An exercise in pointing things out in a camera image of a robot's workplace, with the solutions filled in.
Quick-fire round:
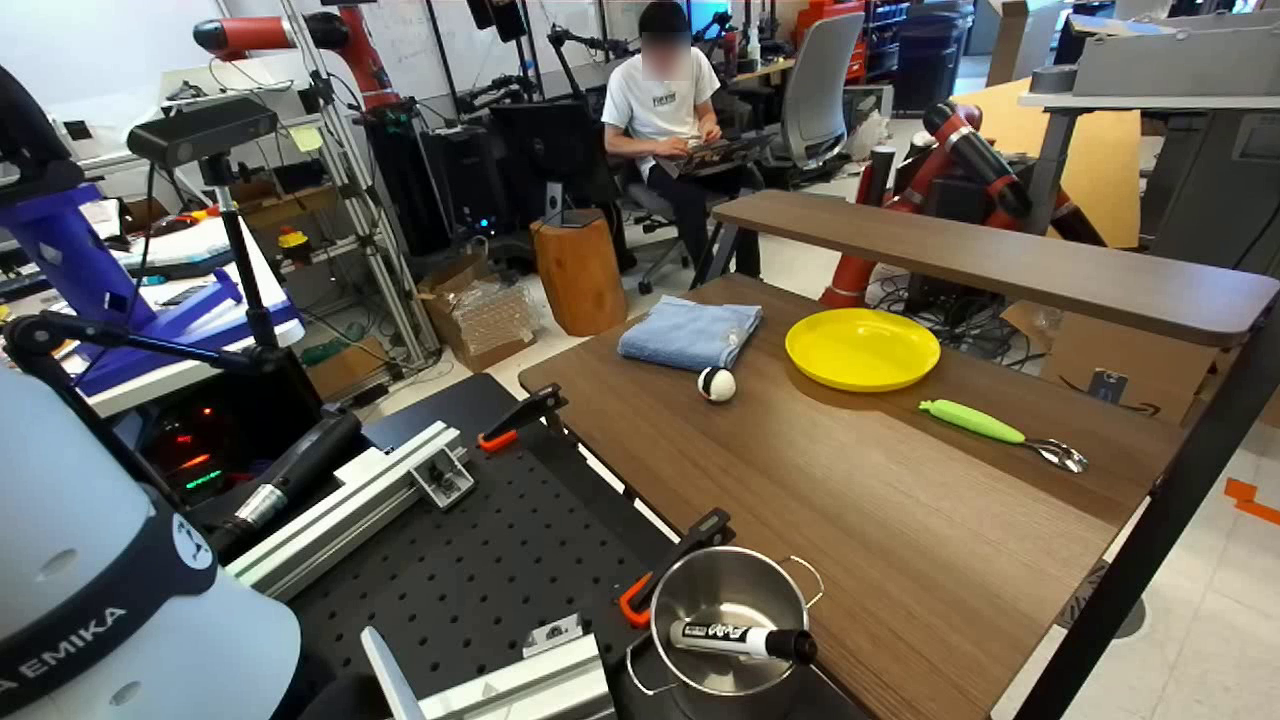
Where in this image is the red Sawyer robot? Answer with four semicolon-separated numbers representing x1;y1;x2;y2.
817;99;1031;311

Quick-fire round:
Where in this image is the folded blue cloth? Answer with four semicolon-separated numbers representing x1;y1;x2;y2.
617;294;764;370

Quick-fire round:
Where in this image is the white black small ball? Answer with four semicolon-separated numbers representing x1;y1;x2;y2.
697;367;737;404

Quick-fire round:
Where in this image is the black orange far clamp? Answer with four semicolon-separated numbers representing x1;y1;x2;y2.
475;384;564;451

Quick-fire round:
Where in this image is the yellow plastic plate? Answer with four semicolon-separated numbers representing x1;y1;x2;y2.
786;308;940;391

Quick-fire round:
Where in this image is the black orange clamp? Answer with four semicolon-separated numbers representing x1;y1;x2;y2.
475;384;564;451
617;509;732;629

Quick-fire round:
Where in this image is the metal wire shelving rack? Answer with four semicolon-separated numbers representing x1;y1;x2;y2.
282;0;440;370

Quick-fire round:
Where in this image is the black orange near clamp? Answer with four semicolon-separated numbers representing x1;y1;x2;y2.
617;509;732;629

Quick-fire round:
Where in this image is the white black marker in pot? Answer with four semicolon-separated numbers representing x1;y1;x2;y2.
673;621;817;665

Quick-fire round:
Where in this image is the seated person white shirt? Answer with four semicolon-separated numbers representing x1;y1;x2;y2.
600;0;732;271

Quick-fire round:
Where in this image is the grey office chair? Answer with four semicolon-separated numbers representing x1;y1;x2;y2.
757;13;864;188

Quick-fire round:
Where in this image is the stainless steel pot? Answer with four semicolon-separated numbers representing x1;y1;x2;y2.
625;543;828;698

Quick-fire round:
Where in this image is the camera on black stand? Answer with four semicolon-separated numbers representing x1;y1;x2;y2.
129;97;324;435

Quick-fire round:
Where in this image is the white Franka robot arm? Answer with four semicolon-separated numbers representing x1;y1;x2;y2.
0;311;302;720

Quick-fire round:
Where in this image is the green handled spoon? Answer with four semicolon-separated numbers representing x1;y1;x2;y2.
915;394;1090;477

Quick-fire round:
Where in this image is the blue white robot base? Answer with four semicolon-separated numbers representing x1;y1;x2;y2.
0;185;258;394

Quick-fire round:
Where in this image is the aluminium extrusion rail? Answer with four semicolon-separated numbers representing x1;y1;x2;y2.
227;420;475;600

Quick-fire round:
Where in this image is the cardboard box on floor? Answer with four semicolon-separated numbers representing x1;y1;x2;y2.
420;258;535;370

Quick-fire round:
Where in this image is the black perforated breadboard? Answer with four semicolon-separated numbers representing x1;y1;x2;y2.
286;370;876;720

